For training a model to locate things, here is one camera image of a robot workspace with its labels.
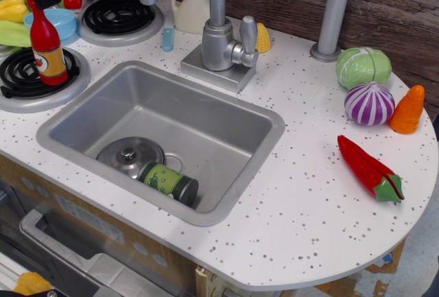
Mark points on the red toy sauce bottle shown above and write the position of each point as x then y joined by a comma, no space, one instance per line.
47,49

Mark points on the grey toy sink basin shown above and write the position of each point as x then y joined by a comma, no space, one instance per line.
216,139

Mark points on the yellow toy bell pepper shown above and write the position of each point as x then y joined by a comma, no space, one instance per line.
14,10

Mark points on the light blue toy bowl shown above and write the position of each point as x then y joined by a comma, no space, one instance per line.
62,20

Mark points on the light green toy leaf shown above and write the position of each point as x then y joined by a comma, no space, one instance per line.
14,34

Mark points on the middle black stove burner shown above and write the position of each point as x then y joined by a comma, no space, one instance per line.
118,23

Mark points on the black stove burner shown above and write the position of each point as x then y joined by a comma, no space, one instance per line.
118,23
22,91

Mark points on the front black stove burner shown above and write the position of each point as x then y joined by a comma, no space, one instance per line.
22,91

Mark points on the cream toy detergent jug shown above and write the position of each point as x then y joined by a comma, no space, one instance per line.
190,16

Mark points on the silver toy faucet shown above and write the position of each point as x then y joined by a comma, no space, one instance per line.
220,59

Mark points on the silver pot lid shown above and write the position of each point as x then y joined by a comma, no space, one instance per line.
130,155

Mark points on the yellow toy corn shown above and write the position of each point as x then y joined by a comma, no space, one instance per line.
263,39

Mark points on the green toy can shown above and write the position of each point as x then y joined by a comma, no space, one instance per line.
169,182

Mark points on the yellow toy under counter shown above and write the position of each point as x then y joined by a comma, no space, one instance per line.
30,283

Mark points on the green toy cabbage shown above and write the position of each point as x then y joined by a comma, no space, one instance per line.
360,65

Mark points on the purple toy onion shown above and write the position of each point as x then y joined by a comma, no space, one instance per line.
369,104

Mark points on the orange toy carrot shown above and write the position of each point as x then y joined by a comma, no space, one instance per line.
406,117

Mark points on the red toy chili pepper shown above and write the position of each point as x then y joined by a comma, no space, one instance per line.
379,181

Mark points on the light blue toy handle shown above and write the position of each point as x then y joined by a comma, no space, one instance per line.
168,39

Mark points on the grey oven door handle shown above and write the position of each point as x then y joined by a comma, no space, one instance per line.
87,262

